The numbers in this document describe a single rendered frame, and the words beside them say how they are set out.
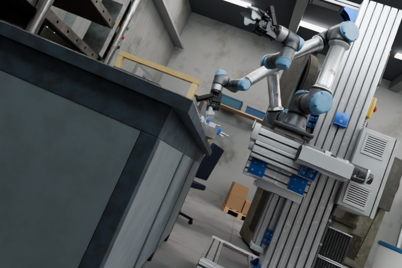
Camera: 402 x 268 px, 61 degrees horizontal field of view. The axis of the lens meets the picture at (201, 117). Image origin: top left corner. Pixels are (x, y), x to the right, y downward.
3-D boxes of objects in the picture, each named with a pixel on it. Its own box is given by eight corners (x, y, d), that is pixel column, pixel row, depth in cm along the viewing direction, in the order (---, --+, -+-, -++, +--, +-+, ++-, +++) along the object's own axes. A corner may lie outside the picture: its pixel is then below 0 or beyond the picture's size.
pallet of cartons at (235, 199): (252, 220, 794) (263, 194, 803) (254, 226, 687) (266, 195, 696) (222, 206, 808) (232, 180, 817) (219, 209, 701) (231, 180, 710)
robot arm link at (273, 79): (277, 129, 246) (271, 53, 238) (264, 127, 259) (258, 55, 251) (290, 126, 252) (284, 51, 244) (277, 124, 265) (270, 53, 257)
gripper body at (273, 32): (258, 26, 167) (278, 37, 171) (263, 11, 170) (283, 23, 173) (250, 31, 175) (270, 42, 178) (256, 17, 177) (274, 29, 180)
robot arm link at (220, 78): (230, 73, 229) (220, 67, 225) (226, 87, 226) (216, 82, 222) (223, 75, 235) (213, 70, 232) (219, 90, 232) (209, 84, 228)
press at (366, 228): (353, 266, 752) (391, 158, 786) (373, 280, 641) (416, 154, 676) (298, 241, 774) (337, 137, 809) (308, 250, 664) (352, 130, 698)
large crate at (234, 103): (239, 113, 851) (242, 105, 854) (238, 110, 809) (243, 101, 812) (217, 105, 862) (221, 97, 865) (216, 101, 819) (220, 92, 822)
